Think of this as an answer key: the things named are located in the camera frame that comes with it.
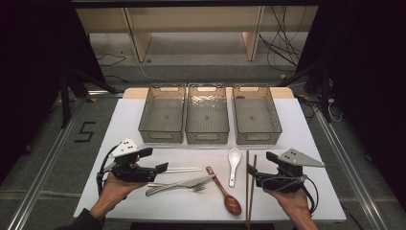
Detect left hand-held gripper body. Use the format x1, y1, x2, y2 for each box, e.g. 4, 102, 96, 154
109, 137, 159, 183

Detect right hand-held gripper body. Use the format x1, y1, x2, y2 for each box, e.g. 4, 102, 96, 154
256, 148, 326, 194

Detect white ceramic spoon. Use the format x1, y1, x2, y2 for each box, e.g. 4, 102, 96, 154
228, 147, 242, 189

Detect transparent grey plastic basket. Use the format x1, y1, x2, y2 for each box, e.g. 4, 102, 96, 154
232, 83, 283, 146
185, 82, 231, 146
138, 83, 187, 144

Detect metal fork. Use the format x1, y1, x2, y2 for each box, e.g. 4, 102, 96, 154
147, 182, 207, 194

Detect person's left hand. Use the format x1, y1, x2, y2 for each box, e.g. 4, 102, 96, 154
99, 173, 148, 210

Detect person's right hand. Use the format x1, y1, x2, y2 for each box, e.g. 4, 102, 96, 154
263, 188, 315, 223

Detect silver forks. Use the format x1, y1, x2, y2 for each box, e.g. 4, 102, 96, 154
145, 175, 214, 197

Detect white table cover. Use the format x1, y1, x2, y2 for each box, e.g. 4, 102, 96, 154
74, 97, 348, 223

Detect brown wooden spoon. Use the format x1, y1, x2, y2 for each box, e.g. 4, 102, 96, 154
205, 166, 242, 217

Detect black metal stand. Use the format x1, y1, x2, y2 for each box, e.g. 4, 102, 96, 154
58, 63, 120, 128
277, 60, 333, 125

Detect dark curtain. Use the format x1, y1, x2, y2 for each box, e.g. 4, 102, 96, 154
296, 0, 406, 205
0, 0, 107, 185

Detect light wooden shelf unit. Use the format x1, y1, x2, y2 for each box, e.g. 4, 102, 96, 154
76, 5, 320, 63

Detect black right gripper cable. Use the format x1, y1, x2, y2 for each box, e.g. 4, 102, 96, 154
261, 173, 320, 215

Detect long aluminium floor rail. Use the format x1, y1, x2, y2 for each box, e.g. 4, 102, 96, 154
314, 108, 389, 230
6, 104, 84, 230

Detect short aluminium rail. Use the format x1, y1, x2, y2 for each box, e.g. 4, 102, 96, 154
87, 90, 124, 99

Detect thin white looped cable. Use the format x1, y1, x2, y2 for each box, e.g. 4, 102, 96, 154
327, 98, 345, 124

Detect white floor cable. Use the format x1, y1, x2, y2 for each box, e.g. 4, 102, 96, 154
137, 60, 168, 82

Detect thin black floor cable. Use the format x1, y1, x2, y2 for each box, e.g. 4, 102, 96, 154
96, 52, 127, 68

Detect bundle of black floor cables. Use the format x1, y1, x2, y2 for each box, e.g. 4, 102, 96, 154
259, 5, 308, 73

